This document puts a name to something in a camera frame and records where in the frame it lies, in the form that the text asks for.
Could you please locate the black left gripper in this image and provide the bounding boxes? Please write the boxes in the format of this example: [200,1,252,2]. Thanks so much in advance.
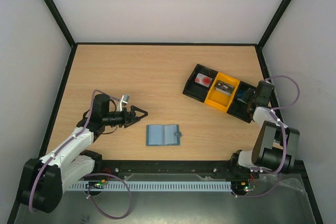
[103,105,148,128]

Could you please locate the blue patterned card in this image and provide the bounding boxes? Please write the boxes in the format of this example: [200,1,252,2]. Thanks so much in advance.
[237,88,255,103]

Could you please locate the teal leather card holder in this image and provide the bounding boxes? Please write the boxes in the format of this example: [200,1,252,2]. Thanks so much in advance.
[146,124,182,146]

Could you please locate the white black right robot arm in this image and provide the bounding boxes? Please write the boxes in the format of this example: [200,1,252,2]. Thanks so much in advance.
[229,79,300,178]

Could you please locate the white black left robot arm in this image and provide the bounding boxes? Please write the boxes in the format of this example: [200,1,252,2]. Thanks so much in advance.
[18,90,148,213]

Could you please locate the black bin with blue cards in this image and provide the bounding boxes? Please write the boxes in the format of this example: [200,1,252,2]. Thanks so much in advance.
[227,81,256,123]

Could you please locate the dark card in yellow bin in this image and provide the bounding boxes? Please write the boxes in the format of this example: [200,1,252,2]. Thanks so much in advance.
[215,80,235,95]

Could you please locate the white card red circles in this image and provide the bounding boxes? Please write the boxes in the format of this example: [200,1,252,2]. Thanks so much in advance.
[194,73,213,88]

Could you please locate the yellow plastic bin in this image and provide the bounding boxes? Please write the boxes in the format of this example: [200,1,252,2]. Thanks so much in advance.
[204,72,240,113]

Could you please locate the black plastic bin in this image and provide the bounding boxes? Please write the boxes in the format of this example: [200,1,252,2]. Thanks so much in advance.
[183,64,218,102]

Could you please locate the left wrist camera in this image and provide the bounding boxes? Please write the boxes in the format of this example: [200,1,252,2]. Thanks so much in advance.
[116,94,130,112]

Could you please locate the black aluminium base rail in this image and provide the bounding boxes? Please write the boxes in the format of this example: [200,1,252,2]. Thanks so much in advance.
[89,158,307,180]

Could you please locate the white slotted cable duct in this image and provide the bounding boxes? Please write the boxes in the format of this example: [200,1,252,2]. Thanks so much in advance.
[68,181,231,192]

